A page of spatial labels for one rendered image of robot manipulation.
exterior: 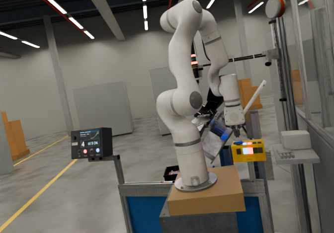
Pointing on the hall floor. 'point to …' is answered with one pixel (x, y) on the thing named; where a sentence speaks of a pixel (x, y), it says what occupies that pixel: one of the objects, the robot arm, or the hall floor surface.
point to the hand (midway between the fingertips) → (237, 133)
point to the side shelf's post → (299, 198)
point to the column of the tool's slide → (290, 108)
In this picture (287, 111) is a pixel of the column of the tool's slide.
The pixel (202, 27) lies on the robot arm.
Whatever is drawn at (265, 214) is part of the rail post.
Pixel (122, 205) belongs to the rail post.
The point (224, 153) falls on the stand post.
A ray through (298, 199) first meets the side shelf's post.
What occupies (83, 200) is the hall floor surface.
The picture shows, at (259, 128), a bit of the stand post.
